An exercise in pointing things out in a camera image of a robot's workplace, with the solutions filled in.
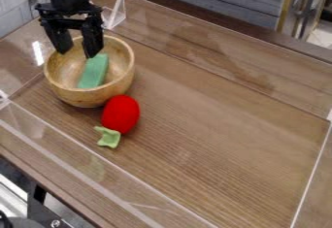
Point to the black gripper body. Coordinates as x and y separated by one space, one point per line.
58 20

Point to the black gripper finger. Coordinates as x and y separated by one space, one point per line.
60 37
93 37

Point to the green rectangular stick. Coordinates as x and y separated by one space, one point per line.
94 72

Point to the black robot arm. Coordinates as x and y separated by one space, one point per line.
69 5

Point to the brown wooden bowl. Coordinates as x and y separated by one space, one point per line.
64 70

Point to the clear acrylic stand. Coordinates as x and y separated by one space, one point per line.
115 15

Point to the red plush strawberry toy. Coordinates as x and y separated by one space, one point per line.
120 118

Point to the black table leg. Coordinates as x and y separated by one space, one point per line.
36 201

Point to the gold metal chair frame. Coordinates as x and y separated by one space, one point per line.
299 17

